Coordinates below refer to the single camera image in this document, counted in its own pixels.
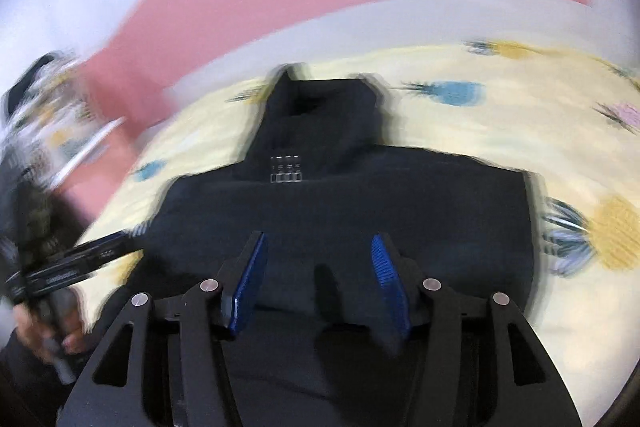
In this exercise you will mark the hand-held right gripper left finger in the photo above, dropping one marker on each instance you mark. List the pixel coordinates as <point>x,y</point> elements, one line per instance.
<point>246,287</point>

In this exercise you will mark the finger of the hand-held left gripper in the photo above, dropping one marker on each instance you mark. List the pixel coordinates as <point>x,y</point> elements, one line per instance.
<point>85,259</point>

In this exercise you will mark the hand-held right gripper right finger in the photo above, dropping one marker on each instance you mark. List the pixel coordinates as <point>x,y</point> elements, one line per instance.
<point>389,282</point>

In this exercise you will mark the black garment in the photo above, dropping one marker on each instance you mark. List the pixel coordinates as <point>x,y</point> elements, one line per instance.
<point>350,197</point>

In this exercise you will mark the person's left forearm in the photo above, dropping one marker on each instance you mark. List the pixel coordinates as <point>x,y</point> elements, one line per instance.
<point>25,387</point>

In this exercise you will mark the person's left hand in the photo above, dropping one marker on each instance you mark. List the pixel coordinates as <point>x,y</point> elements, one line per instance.
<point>75,327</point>

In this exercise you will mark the yellow fruit-print bedsheet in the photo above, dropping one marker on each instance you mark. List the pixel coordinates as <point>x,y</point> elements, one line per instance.
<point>500,132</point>

